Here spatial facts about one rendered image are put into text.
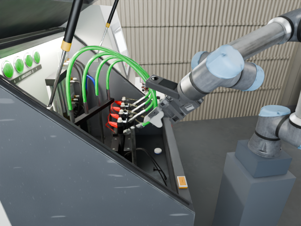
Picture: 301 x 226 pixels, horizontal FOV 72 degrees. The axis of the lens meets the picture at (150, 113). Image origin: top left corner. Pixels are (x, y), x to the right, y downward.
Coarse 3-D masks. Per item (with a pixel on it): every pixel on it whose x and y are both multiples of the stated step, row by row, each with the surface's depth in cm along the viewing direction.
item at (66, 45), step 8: (80, 0) 40; (72, 8) 41; (80, 8) 41; (72, 16) 41; (72, 24) 42; (72, 32) 43; (64, 40) 43; (72, 40) 44; (64, 48) 44; (64, 56) 46; (56, 80) 48; (48, 104) 51
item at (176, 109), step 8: (168, 96) 61; (184, 96) 56; (168, 104) 62; (176, 104) 62; (184, 104) 61; (192, 104) 58; (200, 104) 58; (168, 112) 65; (176, 112) 61; (184, 112) 62; (176, 120) 64
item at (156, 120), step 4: (160, 112) 65; (156, 116) 67; (160, 116) 66; (144, 120) 70; (148, 120) 68; (152, 120) 68; (156, 120) 67; (160, 120) 67; (156, 124) 68; (160, 124) 68
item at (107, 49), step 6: (84, 48) 70; (90, 48) 69; (96, 48) 69; (102, 48) 68; (108, 48) 67; (78, 54) 72; (114, 54) 67; (120, 54) 67; (72, 60) 74; (126, 60) 66; (72, 66) 76; (132, 66) 66; (138, 72) 67; (66, 78) 79; (144, 78) 67; (66, 84) 80; (66, 90) 82; (150, 90) 68; (156, 102) 69
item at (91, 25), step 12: (84, 12) 101; (96, 12) 102; (108, 12) 123; (84, 24) 104; (96, 24) 104; (84, 36) 106; (96, 36) 107; (108, 36) 107; (108, 60) 112; (120, 72) 116; (132, 72) 172
